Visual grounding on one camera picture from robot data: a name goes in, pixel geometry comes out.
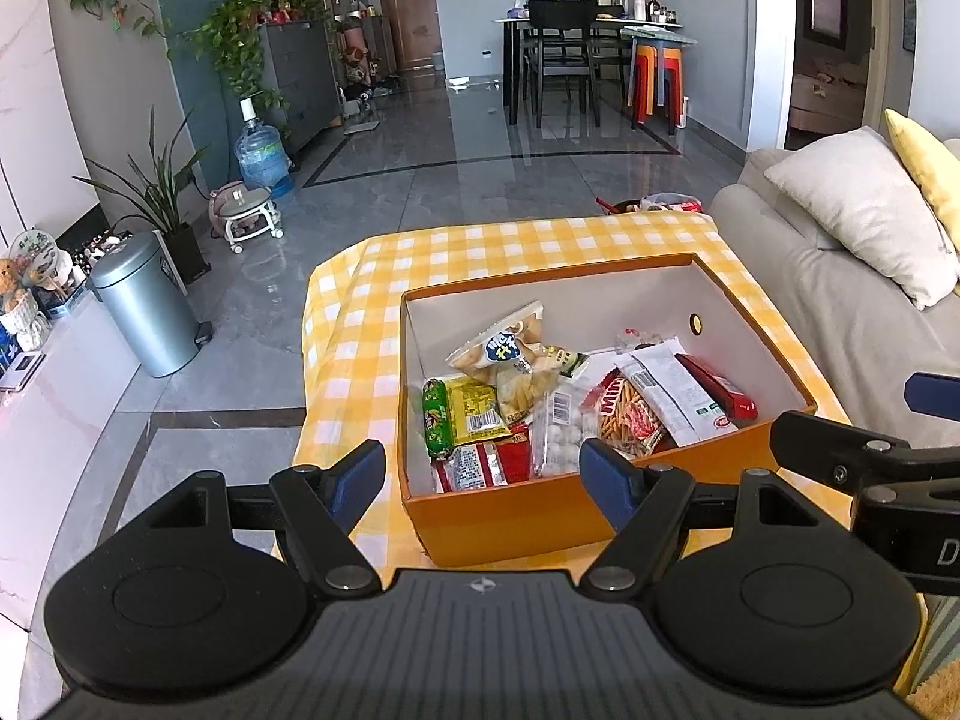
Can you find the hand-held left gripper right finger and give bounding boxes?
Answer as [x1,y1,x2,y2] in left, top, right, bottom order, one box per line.
[579,437,824,593]

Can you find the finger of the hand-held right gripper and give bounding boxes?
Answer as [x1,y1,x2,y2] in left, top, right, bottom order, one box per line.
[771,411,947,502]
[904,371,960,415]

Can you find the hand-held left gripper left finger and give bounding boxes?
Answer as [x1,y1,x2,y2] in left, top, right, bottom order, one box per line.
[142,439,388,593]

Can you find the green snack packet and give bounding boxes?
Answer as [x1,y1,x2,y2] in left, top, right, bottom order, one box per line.
[420,377,512,460]

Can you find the orange cardboard box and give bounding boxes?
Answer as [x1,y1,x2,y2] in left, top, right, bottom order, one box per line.
[400,253,818,567]

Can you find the white ball snack packet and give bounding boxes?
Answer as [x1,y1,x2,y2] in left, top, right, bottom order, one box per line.
[531,382,591,479]

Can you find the red stick snack packet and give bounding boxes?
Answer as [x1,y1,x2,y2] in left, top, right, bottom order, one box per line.
[583,371,674,460]

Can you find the beige sofa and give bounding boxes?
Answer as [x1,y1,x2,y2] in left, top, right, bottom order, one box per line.
[709,127,960,452]

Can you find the small olive snack packet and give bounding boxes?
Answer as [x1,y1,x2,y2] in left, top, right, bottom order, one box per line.
[541,345,591,381]

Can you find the long red snack packet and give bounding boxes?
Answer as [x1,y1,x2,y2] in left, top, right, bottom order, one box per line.
[673,352,760,421]

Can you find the fuzzy yellow rug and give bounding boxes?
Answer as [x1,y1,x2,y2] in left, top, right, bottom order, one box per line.
[910,658,960,720]

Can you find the yellow checked tablecloth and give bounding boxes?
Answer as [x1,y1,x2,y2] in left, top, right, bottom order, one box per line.
[291,211,932,695]

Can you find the beige cushion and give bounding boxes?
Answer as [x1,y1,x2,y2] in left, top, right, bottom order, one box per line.
[763,126,960,310]

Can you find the yellow cushion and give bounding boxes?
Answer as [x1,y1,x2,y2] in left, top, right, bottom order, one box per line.
[883,109,960,252]

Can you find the silver pedal trash can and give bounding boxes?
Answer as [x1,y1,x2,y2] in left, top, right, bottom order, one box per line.
[88,231,203,378]

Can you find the rolling low stool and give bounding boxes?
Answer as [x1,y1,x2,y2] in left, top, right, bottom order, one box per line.
[208,181,285,254]

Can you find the white low cabinet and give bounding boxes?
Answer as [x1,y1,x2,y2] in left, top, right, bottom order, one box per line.
[0,292,145,616]

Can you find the bed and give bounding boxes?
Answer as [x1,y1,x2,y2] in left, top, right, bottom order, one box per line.
[790,73,872,137]

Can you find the blue water jug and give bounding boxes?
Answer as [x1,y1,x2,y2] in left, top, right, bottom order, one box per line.
[234,97,293,194]

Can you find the long leaf potted plant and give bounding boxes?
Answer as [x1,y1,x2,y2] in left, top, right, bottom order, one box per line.
[73,106,216,284]

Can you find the white flat device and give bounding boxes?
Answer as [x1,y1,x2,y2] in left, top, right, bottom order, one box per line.
[0,352,47,392]

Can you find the white woven basket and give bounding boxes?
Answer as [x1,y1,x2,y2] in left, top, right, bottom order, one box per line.
[0,292,50,350]

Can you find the round paper fan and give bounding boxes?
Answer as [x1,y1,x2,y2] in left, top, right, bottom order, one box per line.
[9,231,60,280]

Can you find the grey sideboard cabinet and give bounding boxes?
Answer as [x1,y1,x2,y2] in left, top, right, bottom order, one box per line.
[259,19,344,156]

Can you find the stack of coloured stools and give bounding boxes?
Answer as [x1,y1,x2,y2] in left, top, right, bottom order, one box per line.
[625,45,688,128]

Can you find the black dining chair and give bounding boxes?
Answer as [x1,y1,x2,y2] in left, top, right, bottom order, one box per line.
[523,0,602,128]

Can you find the trailing plant on cabinet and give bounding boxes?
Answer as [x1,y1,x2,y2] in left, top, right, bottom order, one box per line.
[182,0,291,115]

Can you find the dining table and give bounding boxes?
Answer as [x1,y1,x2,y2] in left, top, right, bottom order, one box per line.
[491,13,700,128]

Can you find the brown door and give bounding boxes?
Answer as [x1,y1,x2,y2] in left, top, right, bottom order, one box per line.
[375,0,441,74]

